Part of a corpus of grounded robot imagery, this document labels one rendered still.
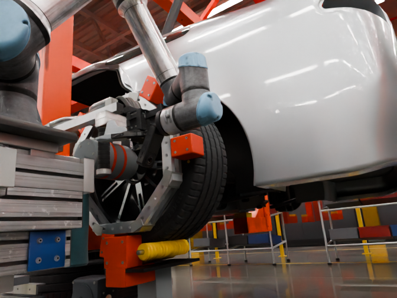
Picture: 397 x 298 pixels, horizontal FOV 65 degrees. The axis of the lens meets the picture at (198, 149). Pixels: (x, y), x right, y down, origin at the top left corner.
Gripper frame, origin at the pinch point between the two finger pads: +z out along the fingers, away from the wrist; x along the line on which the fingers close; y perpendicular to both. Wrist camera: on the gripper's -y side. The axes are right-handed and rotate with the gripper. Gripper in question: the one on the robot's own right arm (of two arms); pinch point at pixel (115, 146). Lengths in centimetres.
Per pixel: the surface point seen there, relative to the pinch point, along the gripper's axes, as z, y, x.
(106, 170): 3.2, -6.8, 0.7
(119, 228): 21.1, -23.0, -20.3
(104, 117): 3.1, 9.9, 1.1
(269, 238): 119, -50, -430
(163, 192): -0.6, -12.9, -20.4
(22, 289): 92, -45, -25
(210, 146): -10.4, 4.4, -39.0
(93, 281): 51, -43, -33
